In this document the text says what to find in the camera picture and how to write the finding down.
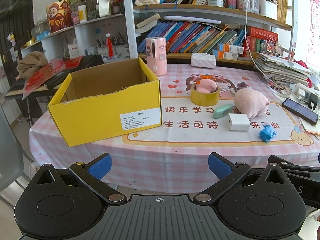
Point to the white power adapter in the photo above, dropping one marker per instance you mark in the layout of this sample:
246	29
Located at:
238	122

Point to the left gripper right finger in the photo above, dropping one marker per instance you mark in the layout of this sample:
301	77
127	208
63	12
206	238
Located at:
230	175

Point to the red fortune god box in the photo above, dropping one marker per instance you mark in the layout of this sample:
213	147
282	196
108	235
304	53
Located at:
59	15

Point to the red plastic bag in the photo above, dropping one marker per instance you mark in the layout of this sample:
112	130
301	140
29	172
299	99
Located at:
42	75

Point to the mint green case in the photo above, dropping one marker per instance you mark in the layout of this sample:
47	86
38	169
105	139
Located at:
223	110

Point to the orange white box upper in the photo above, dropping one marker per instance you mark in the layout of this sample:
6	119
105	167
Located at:
230	48

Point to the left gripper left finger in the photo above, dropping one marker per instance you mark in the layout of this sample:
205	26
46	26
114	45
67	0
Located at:
89	176

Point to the black keyboard piano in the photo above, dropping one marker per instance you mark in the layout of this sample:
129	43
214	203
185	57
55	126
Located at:
72	65

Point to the black smartphone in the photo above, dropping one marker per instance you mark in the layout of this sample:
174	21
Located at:
299	110

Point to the stack of papers and notebooks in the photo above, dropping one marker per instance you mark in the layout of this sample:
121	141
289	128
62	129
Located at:
282	72

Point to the beige folded cloth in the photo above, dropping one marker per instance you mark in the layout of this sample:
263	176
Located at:
31	63

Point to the pink printed tablecloth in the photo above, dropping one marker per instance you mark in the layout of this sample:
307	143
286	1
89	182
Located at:
173	158

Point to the pink cylindrical dispenser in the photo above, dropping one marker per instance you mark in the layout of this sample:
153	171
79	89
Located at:
156	55

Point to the red dictionary book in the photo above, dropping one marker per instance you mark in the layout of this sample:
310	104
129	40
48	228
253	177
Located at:
262	34

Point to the yellow tape roll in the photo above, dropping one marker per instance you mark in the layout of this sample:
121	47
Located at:
204	99

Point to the large pink plush pig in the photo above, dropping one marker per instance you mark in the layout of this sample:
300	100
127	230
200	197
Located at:
251	102

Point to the white power strip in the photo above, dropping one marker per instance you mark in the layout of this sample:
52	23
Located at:
307	95

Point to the small pink plush toy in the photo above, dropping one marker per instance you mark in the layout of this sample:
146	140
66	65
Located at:
206	86

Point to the yellow cardboard box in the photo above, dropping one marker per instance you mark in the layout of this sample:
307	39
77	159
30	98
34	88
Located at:
107	101

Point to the white bookshelf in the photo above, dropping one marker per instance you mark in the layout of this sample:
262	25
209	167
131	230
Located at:
225	15

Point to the blue cloth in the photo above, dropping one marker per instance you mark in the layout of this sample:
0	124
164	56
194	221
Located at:
267	133

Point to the white quilted pouch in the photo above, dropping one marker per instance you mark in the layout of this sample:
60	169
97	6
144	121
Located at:
203	60

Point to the orange white box lower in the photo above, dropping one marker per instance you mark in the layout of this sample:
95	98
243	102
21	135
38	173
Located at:
225	55

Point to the purple blue toy truck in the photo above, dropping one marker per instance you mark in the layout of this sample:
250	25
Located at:
241	85

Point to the white side shelf unit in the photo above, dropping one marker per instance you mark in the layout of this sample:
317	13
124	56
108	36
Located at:
83	35

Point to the orange white box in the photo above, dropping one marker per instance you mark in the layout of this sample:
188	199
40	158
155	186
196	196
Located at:
230	48
225	55

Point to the white yellow bottle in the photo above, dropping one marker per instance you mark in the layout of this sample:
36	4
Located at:
82	10

